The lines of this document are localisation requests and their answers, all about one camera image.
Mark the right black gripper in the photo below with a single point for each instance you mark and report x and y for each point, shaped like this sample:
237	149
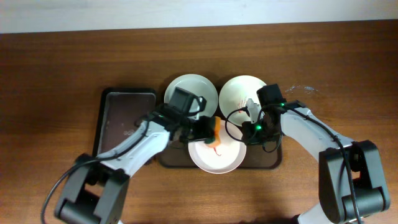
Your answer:
249	137

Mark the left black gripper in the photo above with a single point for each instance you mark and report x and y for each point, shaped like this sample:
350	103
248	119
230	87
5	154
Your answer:
204	129

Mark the white plate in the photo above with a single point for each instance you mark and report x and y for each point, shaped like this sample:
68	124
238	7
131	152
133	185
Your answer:
199	86
234	95
223	158

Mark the green and orange sponge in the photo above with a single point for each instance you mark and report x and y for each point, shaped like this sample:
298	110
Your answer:
214	127

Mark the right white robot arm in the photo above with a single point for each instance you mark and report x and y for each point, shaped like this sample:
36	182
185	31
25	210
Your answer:
351	180

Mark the large brown serving tray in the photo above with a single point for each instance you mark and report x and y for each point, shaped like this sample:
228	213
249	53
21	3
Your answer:
177	156

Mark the small black metal tray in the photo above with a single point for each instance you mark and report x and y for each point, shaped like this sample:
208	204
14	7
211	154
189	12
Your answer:
119	115

